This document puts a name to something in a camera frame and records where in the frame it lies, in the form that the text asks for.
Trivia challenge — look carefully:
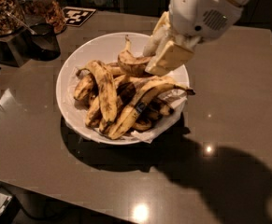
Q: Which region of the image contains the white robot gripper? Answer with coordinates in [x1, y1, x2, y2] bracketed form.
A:
[143, 0, 244, 77]

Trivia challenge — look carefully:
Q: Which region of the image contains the curved spotted top banana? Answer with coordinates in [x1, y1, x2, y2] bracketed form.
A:
[118, 36, 151, 77]

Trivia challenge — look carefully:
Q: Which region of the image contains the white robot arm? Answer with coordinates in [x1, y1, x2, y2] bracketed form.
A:
[143, 0, 250, 76]

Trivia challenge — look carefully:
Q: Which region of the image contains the white ceramic bowl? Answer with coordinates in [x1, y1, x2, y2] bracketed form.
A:
[56, 32, 187, 145]

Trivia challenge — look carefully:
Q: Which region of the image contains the small banana lower right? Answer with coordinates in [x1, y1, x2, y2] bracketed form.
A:
[150, 98, 174, 116]

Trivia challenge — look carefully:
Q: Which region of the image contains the spotted banana left centre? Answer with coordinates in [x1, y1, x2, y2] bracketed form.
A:
[76, 60, 118, 122]

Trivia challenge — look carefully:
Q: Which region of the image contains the long banana with sticker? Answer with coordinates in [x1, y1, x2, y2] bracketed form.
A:
[107, 80, 195, 140]

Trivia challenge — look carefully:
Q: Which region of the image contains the brown banana far left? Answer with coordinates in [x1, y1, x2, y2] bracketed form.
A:
[74, 74, 95, 101]

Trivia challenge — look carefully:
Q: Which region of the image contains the banana under left centre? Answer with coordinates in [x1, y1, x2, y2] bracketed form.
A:
[85, 97, 102, 128]

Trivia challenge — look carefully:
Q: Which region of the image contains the black white marker tag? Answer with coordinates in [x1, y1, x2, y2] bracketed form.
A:
[63, 7, 96, 27]

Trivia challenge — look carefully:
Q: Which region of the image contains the black scoop cup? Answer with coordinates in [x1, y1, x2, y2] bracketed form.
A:
[7, 12, 62, 62]

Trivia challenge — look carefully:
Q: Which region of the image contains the glass jar of nuts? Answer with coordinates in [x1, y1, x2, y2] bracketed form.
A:
[19, 0, 66, 35]

